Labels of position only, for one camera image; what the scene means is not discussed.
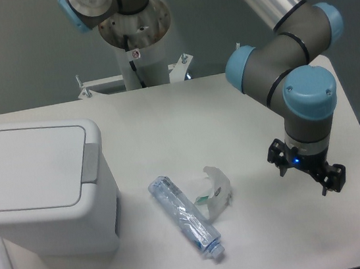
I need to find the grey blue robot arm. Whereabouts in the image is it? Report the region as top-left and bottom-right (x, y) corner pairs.
(57, 0), (346, 192)

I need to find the white plastic trash can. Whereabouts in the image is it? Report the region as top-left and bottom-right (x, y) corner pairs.
(0, 118), (120, 256)

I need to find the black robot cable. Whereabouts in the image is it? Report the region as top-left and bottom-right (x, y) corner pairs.
(122, 32), (148, 91)

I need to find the clear crumpled plastic packaging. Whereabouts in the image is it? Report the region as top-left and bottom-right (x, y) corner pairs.
(194, 166), (233, 223)

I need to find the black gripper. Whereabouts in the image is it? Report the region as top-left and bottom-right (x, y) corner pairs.
(267, 138), (346, 197)

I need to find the clear plastic water bottle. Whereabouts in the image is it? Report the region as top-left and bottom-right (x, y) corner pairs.
(148, 176), (225, 261)

